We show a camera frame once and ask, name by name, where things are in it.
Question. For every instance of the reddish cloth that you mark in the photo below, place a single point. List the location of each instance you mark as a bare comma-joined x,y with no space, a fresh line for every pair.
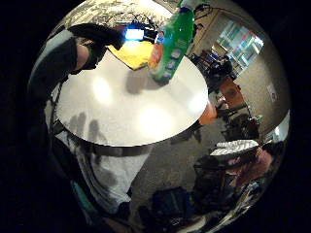
257,165

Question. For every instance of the green spray cleaner bottle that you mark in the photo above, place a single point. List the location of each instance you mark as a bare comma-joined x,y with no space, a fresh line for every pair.
175,42

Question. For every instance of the white wall plate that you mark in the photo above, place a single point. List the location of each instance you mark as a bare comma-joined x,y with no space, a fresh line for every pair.
272,92

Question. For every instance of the dark office chair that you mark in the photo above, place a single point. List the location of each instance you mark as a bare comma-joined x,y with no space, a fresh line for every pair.
241,126

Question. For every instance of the window with blinds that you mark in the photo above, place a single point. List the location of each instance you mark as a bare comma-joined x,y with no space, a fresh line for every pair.
242,43

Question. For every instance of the the person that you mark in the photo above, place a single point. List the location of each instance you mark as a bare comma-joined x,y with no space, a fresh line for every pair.
108,176

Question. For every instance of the laptop with bright screen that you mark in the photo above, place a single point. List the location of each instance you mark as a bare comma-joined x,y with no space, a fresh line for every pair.
134,34

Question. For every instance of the orange chair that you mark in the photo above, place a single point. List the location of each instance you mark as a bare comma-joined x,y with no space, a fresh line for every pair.
232,93
207,115

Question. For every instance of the dark cluttered desk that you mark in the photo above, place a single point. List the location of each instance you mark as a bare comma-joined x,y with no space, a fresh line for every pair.
217,68

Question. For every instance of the white striped cushion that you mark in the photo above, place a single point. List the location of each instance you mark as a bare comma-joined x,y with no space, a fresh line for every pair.
234,147

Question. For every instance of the dark blue backpack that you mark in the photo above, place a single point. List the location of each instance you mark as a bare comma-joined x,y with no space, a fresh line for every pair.
170,201

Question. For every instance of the yellow cloth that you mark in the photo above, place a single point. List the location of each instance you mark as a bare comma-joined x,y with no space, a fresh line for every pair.
134,55

